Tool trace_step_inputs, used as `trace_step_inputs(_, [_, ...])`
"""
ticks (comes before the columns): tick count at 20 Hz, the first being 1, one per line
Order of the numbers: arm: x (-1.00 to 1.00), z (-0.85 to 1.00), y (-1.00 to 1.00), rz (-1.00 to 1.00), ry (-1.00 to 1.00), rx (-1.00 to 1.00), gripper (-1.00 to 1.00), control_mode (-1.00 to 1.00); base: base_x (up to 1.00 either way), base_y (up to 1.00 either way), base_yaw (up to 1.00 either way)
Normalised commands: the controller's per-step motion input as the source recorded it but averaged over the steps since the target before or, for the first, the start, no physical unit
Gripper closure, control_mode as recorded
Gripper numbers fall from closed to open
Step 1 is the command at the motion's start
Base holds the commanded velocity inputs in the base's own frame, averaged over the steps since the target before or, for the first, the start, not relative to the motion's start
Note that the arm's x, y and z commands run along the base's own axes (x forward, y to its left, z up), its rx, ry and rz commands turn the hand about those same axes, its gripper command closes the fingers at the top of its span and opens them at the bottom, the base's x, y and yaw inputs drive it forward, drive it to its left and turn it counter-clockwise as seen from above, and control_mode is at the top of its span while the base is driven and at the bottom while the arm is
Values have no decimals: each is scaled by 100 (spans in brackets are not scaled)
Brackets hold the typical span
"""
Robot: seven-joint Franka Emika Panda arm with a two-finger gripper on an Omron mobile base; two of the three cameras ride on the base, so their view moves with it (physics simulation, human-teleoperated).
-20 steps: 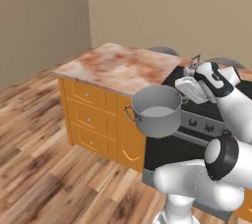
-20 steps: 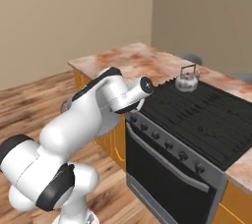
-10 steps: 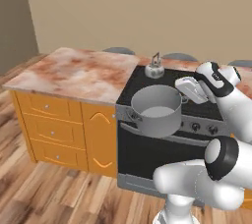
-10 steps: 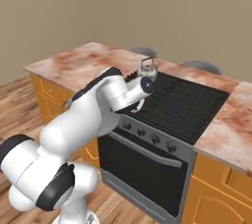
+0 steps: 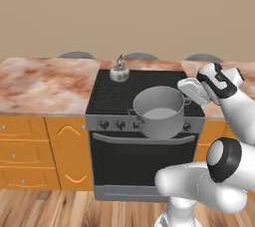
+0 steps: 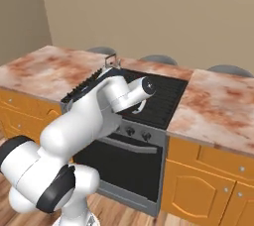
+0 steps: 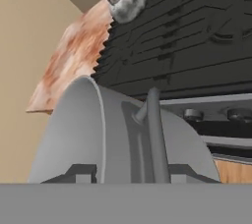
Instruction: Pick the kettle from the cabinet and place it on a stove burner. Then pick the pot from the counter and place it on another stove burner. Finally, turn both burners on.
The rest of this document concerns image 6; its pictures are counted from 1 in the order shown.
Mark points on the grey stove with black hob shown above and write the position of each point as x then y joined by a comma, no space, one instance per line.
165,101

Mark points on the orange cupboard door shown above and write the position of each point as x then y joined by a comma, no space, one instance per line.
195,190
243,208
23,131

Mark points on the black stove knob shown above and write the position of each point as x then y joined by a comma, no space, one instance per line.
130,131
146,135

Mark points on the black oven door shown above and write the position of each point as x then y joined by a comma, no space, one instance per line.
132,170

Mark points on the silver pot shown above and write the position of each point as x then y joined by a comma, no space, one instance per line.
111,60

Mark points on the silver cupboard knob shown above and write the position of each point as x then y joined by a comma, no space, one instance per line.
240,194
226,189
19,126

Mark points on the orange drawer front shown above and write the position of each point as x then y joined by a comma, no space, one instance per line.
183,150
29,104
228,162

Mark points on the grey stool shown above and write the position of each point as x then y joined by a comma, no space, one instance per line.
159,59
230,70
101,51

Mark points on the silver drawer knob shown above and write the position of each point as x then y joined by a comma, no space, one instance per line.
242,169
10,100

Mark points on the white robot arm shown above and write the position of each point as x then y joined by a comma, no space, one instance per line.
82,127

